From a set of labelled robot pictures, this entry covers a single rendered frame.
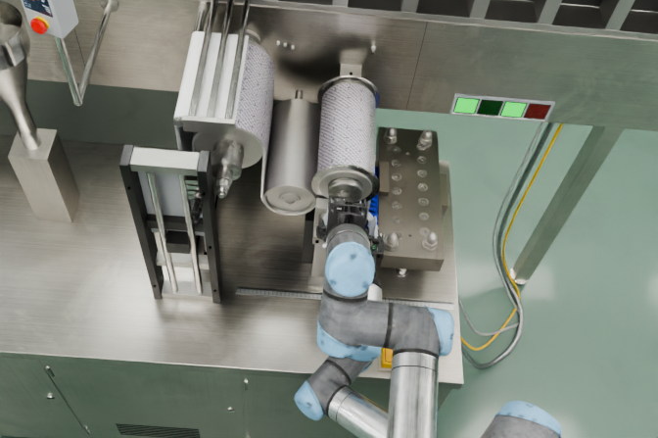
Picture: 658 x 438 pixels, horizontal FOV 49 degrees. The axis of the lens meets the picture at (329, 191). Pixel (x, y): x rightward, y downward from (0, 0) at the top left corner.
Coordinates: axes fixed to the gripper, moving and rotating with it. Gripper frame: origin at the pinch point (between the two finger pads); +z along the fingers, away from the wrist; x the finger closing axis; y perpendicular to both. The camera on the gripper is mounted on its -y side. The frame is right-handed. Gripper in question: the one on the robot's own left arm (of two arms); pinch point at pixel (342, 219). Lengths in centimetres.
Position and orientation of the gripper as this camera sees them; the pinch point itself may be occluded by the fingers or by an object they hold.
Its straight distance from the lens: 147.4
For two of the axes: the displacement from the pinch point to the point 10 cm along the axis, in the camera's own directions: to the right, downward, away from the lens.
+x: -9.9, -1.0, -0.4
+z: -0.2, -2.6, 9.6
